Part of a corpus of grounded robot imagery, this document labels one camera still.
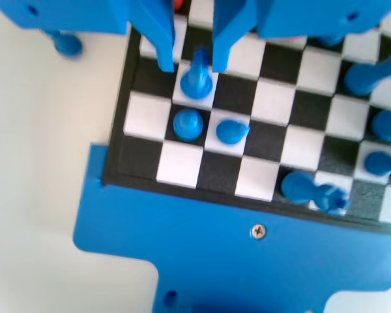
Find blue chess piece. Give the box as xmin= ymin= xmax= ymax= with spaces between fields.
xmin=371 ymin=110 xmax=391 ymax=142
xmin=364 ymin=150 xmax=391 ymax=182

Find silver plate screw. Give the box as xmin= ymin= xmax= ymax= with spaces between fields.
xmin=250 ymin=224 xmax=267 ymax=240

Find blue base plate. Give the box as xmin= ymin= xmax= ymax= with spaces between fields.
xmin=72 ymin=143 xmax=391 ymax=313

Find blue chess king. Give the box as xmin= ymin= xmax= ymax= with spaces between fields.
xmin=280 ymin=170 xmax=351 ymax=216

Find black white chessboard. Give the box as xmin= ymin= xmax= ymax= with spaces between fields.
xmin=100 ymin=0 xmax=391 ymax=237

